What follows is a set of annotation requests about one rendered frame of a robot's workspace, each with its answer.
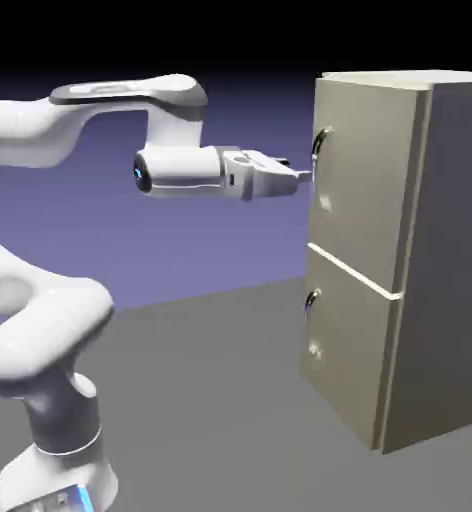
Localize beige cabinet door with handle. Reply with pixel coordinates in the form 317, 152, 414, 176
306, 77, 431, 294
298, 244, 401, 452

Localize beige cabinet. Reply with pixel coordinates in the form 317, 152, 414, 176
298, 70, 472, 456

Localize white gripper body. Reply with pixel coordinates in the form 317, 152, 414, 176
240, 149, 301, 202

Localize curved metal handle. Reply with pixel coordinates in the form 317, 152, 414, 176
302, 289, 322, 321
310, 126, 334, 193

